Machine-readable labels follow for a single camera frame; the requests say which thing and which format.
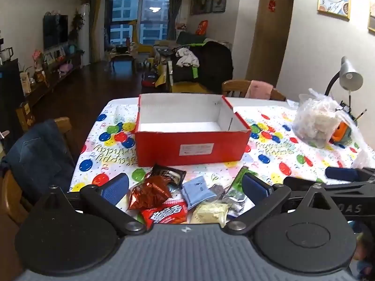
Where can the wooden chair with pink cloth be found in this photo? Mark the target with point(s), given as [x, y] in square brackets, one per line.
[234, 87]

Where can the clear plastic bag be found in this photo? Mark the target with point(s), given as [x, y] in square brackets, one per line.
[316, 123]

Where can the white tower air conditioner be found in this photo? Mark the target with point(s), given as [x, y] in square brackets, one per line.
[84, 35]

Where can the orange bag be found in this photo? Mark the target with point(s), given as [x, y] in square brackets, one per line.
[202, 27]

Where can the black jacket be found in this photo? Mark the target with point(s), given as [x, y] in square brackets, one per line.
[216, 61]

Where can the black snack packet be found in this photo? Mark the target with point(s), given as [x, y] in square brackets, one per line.
[172, 175]

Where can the brown wooden door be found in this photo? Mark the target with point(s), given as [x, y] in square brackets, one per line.
[269, 49]

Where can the white paper bag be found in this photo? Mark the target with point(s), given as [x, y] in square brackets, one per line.
[25, 83]

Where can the green snack packet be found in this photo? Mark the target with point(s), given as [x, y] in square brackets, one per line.
[236, 183]

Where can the wooden coffee table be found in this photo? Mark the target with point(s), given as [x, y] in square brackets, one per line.
[123, 55]

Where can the pink flower bouquet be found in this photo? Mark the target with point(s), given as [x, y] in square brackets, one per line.
[36, 55]

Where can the dark wooden tv cabinet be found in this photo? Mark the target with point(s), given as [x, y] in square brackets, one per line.
[55, 74]

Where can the yellow framed wall picture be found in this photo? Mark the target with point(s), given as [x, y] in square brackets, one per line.
[372, 14]

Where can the yellow curtain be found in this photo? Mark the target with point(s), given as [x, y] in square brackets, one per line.
[96, 20]

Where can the pale yellow snack packet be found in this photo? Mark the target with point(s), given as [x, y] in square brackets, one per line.
[209, 213]

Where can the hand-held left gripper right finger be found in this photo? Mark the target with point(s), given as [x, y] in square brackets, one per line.
[253, 186]

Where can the wooden sofa with yellow cushion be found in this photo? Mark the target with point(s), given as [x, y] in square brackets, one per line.
[187, 87]

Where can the large balcony window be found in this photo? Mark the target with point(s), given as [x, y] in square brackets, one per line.
[152, 23]

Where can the black cabinet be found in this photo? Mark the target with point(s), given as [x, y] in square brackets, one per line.
[10, 93]

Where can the light blue snack packet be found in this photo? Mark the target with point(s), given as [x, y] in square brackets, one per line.
[196, 191]

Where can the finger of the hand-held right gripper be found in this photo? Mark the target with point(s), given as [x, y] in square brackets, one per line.
[341, 174]
[298, 182]

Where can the grey desk lamp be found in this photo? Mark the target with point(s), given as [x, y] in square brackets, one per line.
[350, 77]

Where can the tall green plant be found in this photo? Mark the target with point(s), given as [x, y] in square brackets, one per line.
[76, 25]

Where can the red-brown foil snack packet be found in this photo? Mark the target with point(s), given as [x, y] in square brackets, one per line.
[149, 194]

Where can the red door decoration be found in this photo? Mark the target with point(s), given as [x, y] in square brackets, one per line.
[272, 5]

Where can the blue jeans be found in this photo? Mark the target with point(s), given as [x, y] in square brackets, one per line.
[38, 158]

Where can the red cardboard box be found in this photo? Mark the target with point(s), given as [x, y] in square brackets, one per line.
[164, 149]

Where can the balloon print tablecloth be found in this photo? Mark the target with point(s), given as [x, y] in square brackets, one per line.
[205, 172]

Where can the orange green toy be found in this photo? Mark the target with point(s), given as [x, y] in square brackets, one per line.
[341, 131]

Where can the wooden chair with jeans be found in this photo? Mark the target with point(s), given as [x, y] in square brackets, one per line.
[63, 124]

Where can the yellow giraffe toy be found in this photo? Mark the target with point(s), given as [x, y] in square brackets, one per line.
[134, 33]

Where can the pink toy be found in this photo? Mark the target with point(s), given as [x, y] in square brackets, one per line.
[66, 66]

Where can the flat screen television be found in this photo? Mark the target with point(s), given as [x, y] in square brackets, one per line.
[55, 30]

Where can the white garment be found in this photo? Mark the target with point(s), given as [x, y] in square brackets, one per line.
[187, 58]

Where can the red snack packet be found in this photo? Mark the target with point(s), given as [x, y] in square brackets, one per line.
[164, 215]

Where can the yellow cardboard box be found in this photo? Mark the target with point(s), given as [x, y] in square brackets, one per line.
[26, 114]

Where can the grey curtain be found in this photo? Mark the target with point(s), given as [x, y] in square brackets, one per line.
[175, 5]

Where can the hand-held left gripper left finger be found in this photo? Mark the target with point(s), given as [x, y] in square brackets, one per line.
[115, 188]

